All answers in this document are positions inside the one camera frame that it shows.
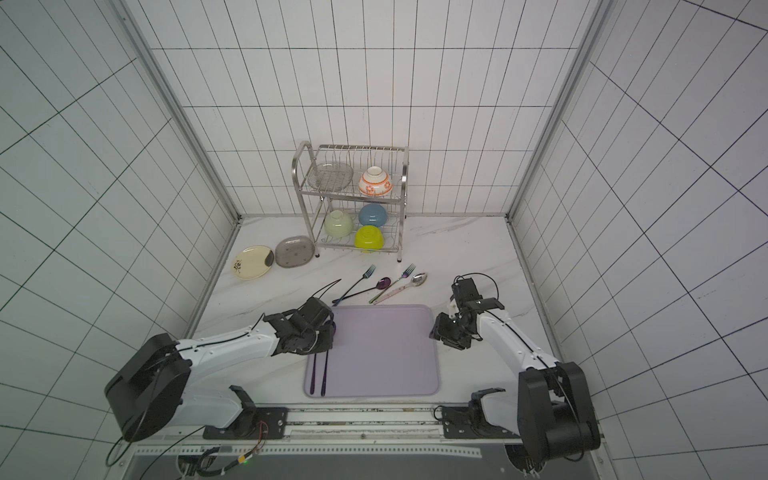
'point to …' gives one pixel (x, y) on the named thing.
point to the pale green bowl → (338, 224)
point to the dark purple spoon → (382, 284)
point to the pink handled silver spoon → (415, 281)
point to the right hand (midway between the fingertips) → (428, 335)
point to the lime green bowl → (368, 239)
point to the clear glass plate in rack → (331, 176)
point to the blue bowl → (373, 215)
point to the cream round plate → (249, 262)
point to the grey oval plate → (294, 251)
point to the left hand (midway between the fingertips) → (325, 347)
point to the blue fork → (366, 275)
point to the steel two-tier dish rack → (354, 195)
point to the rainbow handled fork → (403, 275)
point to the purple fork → (313, 376)
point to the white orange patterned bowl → (375, 182)
